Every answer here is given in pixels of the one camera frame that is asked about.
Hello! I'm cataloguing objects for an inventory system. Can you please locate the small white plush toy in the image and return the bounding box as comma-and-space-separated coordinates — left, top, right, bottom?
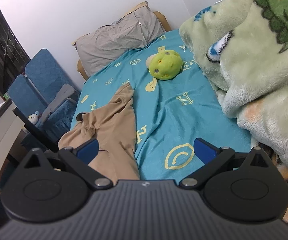
28, 111, 40, 125

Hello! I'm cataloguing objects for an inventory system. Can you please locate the teal patterned bed sheet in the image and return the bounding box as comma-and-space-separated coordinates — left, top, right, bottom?
70, 29, 253, 180

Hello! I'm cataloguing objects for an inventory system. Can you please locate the blue covered chair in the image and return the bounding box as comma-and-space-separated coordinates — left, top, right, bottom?
8, 74, 47, 117
22, 49, 82, 143

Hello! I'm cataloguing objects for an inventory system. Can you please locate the grey seat cushion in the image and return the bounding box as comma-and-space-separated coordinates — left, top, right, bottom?
42, 84, 76, 122

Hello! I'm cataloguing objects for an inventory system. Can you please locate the green fleece cartoon blanket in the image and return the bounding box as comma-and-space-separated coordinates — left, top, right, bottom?
179, 0, 288, 165

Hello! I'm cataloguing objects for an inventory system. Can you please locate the brown garment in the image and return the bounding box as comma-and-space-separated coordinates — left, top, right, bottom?
58, 82, 141, 180

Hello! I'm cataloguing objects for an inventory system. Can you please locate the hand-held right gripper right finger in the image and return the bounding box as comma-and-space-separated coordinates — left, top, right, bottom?
179, 137, 269, 190

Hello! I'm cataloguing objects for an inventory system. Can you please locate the grey pillow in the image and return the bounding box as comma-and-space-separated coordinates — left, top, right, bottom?
74, 6, 167, 77

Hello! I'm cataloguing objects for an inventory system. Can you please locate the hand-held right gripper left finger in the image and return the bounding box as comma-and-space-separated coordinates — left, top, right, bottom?
22, 138, 113, 190

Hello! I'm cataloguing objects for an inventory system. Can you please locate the green plush toy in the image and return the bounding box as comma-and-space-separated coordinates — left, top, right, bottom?
145, 49, 184, 81

